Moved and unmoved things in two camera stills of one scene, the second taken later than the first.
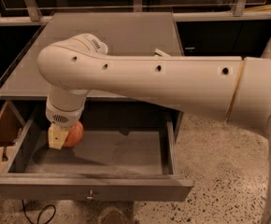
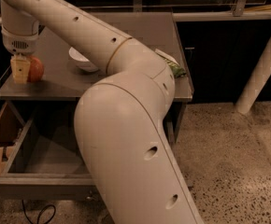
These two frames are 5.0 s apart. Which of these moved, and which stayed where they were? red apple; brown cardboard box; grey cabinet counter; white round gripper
Moved: red apple; white round gripper
Stayed: brown cardboard box; grey cabinet counter
